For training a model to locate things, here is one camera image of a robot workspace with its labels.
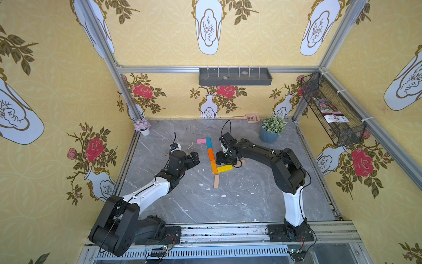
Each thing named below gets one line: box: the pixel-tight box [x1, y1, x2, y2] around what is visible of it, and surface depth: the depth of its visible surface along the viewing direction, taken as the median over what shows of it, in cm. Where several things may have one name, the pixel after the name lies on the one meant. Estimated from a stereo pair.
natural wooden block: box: [213, 174, 220, 189], surface depth 92 cm
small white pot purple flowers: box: [133, 117, 152, 136], surface depth 107 cm
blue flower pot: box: [259, 127, 280, 143], surface depth 102 cm
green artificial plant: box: [261, 112, 288, 134], surface depth 99 cm
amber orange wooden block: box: [211, 160, 219, 175], surface depth 97 cm
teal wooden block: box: [206, 136, 213, 150], surface depth 109 cm
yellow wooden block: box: [216, 165, 234, 174], surface depth 96 cm
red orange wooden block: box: [207, 147, 216, 162], surface depth 105 cm
